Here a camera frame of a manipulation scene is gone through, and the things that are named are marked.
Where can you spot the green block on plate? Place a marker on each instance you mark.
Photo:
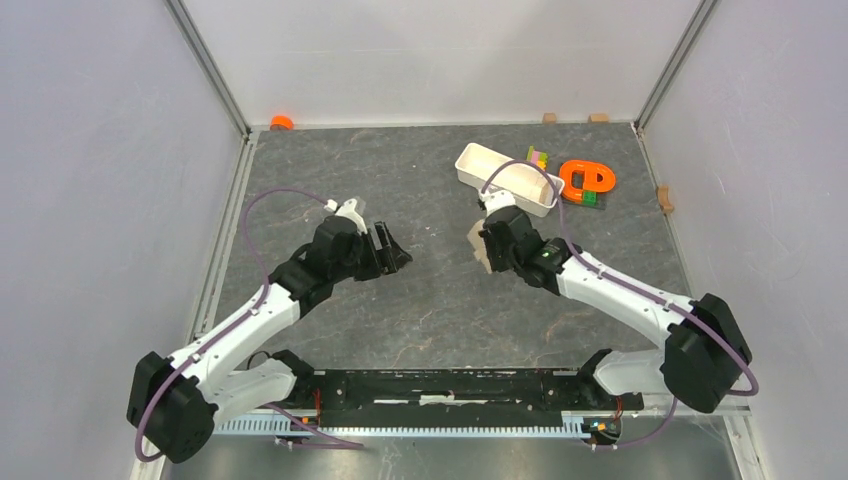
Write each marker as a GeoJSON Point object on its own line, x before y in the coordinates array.
{"type": "Point", "coordinates": [589, 198]}

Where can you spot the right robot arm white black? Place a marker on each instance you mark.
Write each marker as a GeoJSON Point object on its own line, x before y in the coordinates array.
{"type": "Point", "coordinates": [699, 351]}

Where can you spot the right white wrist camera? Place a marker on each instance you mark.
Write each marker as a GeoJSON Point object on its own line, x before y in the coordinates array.
{"type": "Point", "coordinates": [494, 200]}

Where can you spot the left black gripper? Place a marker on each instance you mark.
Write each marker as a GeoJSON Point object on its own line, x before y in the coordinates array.
{"type": "Point", "coordinates": [393, 258]}

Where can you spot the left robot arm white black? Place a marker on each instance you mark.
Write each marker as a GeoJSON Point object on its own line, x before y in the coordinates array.
{"type": "Point", "coordinates": [176, 401]}

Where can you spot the wooden block back right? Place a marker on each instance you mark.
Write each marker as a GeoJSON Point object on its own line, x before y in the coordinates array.
{"type": "Point", "coordinates": [599, 118]}

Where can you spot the pink yellow green block stack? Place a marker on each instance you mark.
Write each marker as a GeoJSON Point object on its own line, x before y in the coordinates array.
{"type": "Point", "coordinates": [537, 158]}

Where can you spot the wooden block right wall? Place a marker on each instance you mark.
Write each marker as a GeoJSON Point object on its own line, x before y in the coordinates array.
{"type": "Point", "coordinates": [664, 199]}

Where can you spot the beige card holder wallet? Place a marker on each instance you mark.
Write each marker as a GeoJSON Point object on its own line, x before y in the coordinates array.
{"type": "Point", "coordinates": [478, 246]}

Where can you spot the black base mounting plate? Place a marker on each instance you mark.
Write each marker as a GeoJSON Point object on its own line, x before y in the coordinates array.
{"type": "Point", "coordinates": [525, 397]}

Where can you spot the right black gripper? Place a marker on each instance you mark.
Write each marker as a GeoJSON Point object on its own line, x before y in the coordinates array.
{"type": "Point", "coordinates": [496, 266]}

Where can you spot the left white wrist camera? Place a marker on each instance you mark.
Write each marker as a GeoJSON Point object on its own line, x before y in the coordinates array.
{"type": "Point", "coordinates": [352, 209]}

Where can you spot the white plastic bin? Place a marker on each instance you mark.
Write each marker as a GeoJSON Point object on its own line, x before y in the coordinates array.
{"type": "Point", "coordinates": [477, 163]}

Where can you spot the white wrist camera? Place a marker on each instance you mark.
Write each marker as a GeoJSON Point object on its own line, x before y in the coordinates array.
{"type": "Point", "coordinates": [494, 200]}
{"type": "Point", "coordinates": [352, 209]}

